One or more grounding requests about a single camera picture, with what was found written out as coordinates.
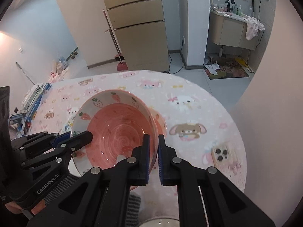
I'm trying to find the row of toiletry bottles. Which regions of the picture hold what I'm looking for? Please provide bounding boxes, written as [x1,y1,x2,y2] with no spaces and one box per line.
[218,3,254,17]

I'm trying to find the pile of plastic bags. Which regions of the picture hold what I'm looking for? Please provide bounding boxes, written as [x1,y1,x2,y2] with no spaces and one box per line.
[48,57,70,82]

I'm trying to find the white hanging towel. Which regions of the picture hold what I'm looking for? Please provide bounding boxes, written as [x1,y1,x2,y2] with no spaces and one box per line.
[245,16,266,40]

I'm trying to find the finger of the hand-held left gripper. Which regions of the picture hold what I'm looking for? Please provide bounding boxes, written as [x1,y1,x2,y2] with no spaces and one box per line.
[11,131,71,158]
[21,131,93,170]

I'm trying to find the plain white plate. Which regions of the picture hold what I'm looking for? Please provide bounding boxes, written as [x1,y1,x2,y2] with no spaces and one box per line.
[140,216,180,227]

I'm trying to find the beige three-door fridge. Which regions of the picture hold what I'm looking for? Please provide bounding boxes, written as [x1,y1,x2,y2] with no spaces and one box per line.
[97,0,169,72]

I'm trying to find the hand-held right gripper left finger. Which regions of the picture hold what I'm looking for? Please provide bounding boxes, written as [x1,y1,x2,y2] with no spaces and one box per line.
[26,134,151,227]

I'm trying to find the patterned bath mat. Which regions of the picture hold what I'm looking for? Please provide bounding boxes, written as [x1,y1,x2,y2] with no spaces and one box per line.
[204,55,250,80]

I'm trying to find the beige bathroom vanity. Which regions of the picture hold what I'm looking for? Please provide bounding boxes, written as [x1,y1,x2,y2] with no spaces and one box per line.
[209,9,261,51]

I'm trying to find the stack of books and boxes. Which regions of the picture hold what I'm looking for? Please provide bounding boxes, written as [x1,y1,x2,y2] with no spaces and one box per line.
[9,83,52,133]

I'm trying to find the grey long-handled tool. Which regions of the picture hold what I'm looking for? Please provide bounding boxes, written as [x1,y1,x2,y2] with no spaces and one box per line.
[15,61,36,86]

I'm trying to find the black power cable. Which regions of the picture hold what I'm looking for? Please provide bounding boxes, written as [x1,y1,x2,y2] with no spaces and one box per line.
[169,38,186,74]

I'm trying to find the phone in pink case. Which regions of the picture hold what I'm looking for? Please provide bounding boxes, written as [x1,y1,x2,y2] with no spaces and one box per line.
[211,141,244,178]

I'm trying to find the white crumpled papers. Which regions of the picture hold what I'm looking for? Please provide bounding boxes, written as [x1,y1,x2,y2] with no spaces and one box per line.
[204,57,219,75]

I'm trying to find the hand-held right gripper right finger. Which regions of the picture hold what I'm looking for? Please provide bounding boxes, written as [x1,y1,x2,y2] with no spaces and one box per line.
[158,134,276,227]

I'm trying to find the pink strawberry print bowl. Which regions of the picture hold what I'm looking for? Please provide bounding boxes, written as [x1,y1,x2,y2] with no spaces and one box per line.
[71,89,159,177]
[149,107,167,138]

